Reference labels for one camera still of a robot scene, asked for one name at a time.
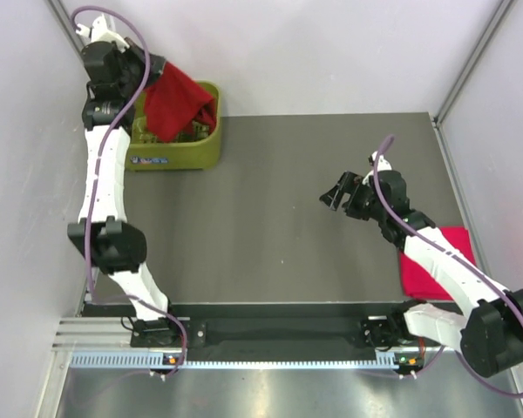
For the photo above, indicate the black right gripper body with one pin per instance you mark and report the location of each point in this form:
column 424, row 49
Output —
column 362, row 205

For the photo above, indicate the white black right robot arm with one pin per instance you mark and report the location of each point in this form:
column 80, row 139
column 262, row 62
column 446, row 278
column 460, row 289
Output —
column 487, row 329

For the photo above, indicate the slotted grey cable duct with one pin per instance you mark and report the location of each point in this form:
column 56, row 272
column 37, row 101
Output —
column 167, row 361

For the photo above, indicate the aluminium frame rail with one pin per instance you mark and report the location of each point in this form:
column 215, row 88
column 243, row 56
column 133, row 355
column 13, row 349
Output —
column 98, row 334

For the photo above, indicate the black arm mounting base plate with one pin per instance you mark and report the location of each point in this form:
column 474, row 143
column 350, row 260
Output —
column 272, row 331

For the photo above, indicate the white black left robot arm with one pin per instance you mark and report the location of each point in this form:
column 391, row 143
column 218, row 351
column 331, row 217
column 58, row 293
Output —
column 118, row 72

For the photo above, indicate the red t shirt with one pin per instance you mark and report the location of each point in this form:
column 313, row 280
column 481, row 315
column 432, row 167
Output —
column 175, row 104

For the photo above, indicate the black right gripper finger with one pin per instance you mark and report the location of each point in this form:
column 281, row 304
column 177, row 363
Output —
column 347, row 182
column 333, row 197

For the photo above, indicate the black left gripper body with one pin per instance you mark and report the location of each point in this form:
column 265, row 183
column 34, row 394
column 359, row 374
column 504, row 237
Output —
column 137, row 72

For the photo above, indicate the folded pink t shirt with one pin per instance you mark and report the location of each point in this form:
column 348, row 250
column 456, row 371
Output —
column 418, row 268

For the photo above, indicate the olive green plastic basket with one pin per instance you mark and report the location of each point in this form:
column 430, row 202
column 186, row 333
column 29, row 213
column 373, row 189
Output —
column 147, row 153

